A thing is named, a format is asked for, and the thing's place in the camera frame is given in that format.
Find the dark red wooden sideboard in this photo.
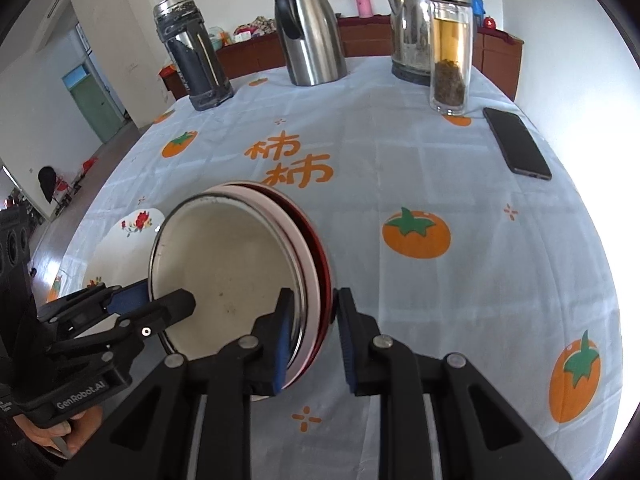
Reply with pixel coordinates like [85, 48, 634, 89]
[159, 12, 525, 102]

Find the stainless steel thermal carafe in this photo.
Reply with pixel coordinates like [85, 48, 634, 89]
[273, 0, 349, 87]

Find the white plate with red flowers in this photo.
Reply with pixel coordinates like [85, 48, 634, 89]
[80, 207, 167, 293]

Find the red floral cloth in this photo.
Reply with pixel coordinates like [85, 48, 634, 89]
[235, 16, 277, 38]

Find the glass tea bottle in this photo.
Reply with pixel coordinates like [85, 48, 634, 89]
[426, 0, 473, 115]

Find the black thermos flask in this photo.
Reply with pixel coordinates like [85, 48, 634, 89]
[153, 0, 235, 112]

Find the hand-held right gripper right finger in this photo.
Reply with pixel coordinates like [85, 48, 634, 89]
[336, 288, 573, 480]

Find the black jacket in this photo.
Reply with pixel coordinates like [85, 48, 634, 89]
[38, 166, 57, 206]

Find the green door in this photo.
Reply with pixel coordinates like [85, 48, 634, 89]
[61, 60, 126, 145]

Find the person's left hand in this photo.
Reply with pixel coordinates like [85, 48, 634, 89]
[21, 404, 104, 458]

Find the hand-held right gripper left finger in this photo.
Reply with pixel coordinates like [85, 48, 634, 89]
[52, 287, 296, 480]

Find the stainless steel electric kettle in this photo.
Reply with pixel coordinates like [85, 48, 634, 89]
[382, 0, 442, 86]

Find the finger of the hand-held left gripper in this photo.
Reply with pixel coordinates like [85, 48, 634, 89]
[35, 282, 151, 327]
[47, 288, 197, 362]

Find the persimmon print tablecloth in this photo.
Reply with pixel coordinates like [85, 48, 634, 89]
[45, 55, 632, 480]

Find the white enamel bowl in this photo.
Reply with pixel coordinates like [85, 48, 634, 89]
[148, 192, 307, 403]

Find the black smartphone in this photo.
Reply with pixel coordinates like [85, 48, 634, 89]
[482, 107, 553, 181]

